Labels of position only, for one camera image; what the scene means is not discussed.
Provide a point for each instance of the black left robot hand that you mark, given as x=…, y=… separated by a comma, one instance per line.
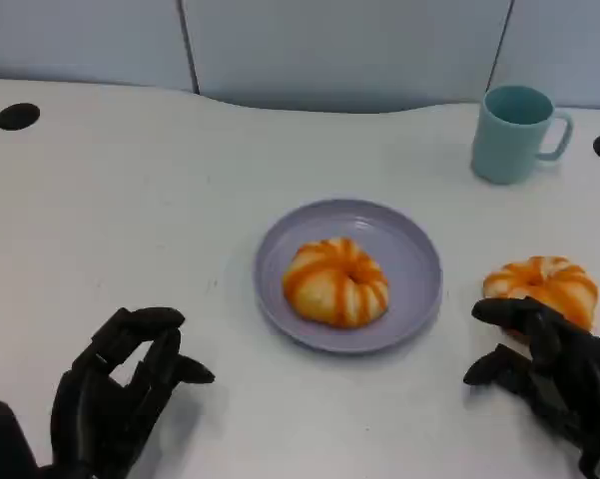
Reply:
x=95, y=414

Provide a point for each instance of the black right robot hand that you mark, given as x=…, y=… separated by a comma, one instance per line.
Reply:
x=574, y=389

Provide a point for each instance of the orange and white bread roll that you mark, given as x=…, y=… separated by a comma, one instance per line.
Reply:
x=324, y=289
x=554, y=282

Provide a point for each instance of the lilac plate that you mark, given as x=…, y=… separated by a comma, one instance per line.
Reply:
x=409, y=239

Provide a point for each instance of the pale green mug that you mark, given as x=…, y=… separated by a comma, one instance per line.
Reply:
x=504, y=149

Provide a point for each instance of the grey-blue partition panel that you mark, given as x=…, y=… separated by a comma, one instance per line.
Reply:
x=80, y=40
x=564, y=45
x=339, y=50

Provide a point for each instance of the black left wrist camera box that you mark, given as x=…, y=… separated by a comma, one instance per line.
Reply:
x=2, y=444

